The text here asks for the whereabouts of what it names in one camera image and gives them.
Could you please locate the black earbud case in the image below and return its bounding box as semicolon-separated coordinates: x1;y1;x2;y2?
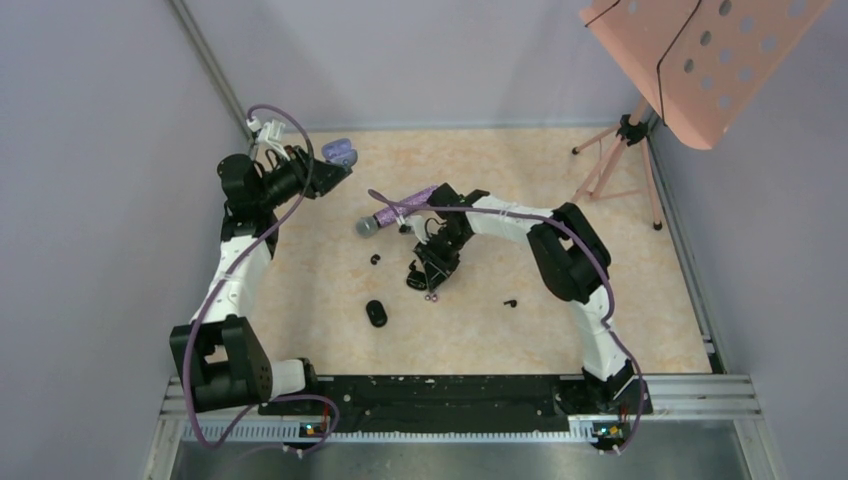
365;300;388;328
406;261;429;291

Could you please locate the aluminium frame rail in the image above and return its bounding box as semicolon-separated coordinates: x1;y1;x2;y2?
143;374;786;479

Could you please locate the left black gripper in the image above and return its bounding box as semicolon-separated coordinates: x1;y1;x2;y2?
256;144;351;209

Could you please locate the closed black earbud case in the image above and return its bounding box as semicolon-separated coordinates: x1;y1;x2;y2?
365;300;388;328

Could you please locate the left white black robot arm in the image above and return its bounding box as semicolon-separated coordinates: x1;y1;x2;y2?
169;145;353;414

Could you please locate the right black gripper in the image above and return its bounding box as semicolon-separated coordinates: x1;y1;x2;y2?
414;227;472;293

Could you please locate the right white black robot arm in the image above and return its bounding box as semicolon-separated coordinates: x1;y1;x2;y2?
407;184;636;412

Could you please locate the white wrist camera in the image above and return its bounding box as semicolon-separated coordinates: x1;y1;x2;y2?
397;215;429;244
246;117;290;160

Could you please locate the lavender earbud charging case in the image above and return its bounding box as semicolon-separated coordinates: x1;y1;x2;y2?
321;138;358;167

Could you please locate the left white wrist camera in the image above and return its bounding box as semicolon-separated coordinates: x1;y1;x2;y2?
246;117;290;160

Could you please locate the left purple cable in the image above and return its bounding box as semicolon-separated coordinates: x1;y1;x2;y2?
181;103;340;458

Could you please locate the pink music stand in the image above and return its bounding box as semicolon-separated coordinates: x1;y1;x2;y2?
570;0;832;232

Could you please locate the purple glitter microphone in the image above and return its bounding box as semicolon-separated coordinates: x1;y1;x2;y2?
354;185;438;238

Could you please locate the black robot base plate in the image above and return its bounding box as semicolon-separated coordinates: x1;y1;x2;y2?
258;374;654;437

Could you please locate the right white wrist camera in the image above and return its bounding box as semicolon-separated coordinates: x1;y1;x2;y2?
397;215;429;244

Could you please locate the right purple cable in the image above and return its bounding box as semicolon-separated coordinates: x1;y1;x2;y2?
367;189;645;454

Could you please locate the purple cable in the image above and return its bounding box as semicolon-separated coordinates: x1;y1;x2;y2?
367;189;645;454
181;103;340;458

